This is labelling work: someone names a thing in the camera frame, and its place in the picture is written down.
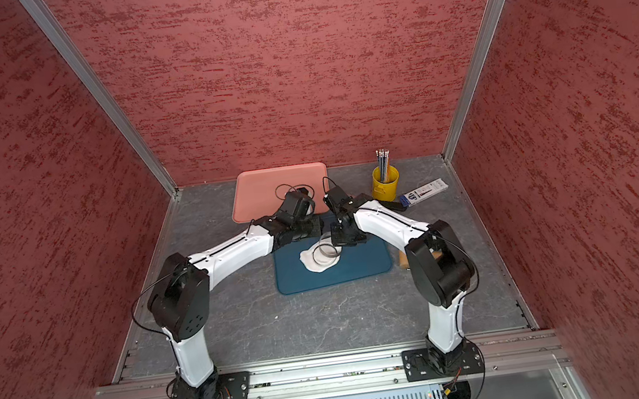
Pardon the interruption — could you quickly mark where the white blue pencil box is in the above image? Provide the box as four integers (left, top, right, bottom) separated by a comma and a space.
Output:
398, 179, 449, 207

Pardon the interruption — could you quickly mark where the teal tray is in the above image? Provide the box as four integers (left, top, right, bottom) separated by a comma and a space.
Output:
273, 212, 393, 296

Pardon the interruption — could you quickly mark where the pink tray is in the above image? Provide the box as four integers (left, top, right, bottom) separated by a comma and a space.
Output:
232, 162, 328, 224

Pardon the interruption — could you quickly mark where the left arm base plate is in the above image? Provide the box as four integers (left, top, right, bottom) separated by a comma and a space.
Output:
170, 371, 251, 399

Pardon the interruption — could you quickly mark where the yellow cup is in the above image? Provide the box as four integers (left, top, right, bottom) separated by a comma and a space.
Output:
371, 166, 400, 202

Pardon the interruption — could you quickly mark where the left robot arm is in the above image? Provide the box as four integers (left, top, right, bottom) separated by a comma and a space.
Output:
147, 186, 323, 399

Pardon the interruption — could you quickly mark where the aluminium front rail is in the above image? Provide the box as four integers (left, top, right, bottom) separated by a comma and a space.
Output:
94, 330, 573, 399

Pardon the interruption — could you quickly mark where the right corner aluminium post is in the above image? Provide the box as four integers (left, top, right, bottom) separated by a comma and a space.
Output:
442, 0, 507, 165

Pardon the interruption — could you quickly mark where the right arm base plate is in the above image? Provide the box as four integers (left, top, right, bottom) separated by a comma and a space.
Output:
401, 341, 485, 383

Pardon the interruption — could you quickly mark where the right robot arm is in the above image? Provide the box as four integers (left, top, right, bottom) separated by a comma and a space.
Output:
323, 186, 478, 376

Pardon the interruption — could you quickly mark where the corner aluminium post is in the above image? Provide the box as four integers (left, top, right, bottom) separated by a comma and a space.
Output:
442, 0, 507, 165
18, 0, 179, 200

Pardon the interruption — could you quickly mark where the white dough piece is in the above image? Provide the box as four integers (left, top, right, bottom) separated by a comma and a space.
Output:
300, 237, 341, 274

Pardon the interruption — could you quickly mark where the left corner aluminium post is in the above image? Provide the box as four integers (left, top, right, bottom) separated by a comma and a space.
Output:
18, 0, 179, 200

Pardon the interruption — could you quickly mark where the wooden rolling pin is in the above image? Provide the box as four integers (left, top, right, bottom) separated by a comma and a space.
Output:
398, 251, 411, 271

